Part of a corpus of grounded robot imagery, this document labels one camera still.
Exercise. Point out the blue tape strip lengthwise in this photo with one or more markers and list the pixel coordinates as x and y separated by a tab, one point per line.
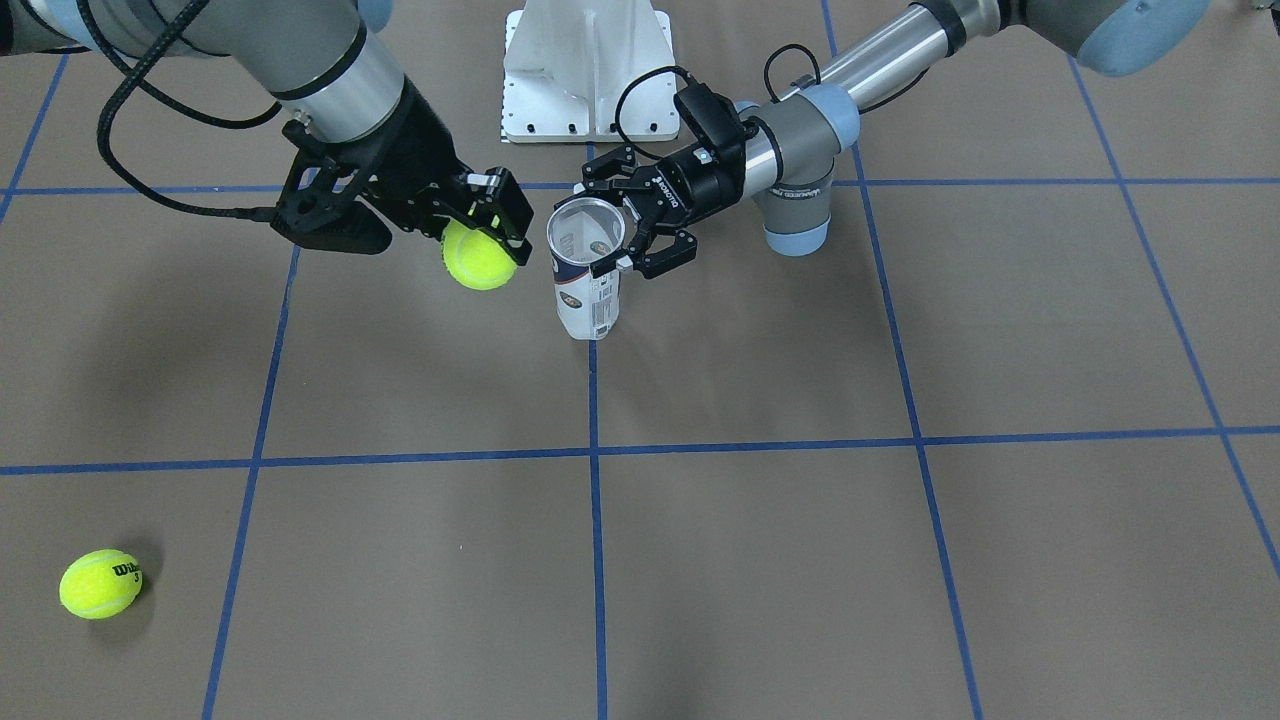
597	540

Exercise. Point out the clear tennis ball can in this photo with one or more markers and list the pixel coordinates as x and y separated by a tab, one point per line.
588	270

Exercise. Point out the yellow Wilson tennis ball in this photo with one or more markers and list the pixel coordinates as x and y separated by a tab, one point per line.
100	584

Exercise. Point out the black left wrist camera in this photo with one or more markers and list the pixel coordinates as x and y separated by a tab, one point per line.
714	122

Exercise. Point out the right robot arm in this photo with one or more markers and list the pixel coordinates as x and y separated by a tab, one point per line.
322	61

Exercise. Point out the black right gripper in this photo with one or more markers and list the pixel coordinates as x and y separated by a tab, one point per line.
418	150

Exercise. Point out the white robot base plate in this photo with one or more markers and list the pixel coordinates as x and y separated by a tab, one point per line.
567	64

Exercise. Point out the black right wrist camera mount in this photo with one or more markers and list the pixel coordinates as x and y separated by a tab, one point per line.
319	207

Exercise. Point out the blue tape strip crosswise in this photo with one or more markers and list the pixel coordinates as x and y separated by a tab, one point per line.
338	461

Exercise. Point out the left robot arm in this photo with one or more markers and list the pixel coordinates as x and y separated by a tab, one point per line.
635	210

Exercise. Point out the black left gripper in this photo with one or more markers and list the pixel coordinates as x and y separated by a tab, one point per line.
706	184

